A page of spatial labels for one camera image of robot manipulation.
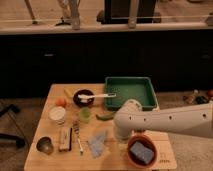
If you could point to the small metal cup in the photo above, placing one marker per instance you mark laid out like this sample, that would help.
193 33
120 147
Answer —
45 145

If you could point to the blue sponge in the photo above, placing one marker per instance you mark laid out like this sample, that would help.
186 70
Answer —
141 153

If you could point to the white round container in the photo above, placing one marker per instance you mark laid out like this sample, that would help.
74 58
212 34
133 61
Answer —
57 114

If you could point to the green plastic tray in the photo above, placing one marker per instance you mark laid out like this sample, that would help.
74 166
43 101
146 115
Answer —
125 88

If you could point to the metal fork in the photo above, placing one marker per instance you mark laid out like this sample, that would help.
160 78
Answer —
76 130

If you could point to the orange fruit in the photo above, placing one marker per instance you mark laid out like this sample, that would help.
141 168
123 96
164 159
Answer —
61 102

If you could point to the white spatula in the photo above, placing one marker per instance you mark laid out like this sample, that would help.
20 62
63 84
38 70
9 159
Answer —
83 96

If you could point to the wooden brush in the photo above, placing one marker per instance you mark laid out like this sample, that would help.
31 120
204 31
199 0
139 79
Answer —
65 139

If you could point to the green cup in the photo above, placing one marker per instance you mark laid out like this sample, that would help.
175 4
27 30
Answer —
84 114

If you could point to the dark round bowl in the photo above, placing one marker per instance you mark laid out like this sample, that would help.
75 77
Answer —
83 102

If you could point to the terracotta bowl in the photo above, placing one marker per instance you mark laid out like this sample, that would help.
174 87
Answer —
146 141

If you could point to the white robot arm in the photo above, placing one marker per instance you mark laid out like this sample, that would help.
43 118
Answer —
196 120

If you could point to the light blue towel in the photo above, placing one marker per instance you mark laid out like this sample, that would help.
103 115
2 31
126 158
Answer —
96 143

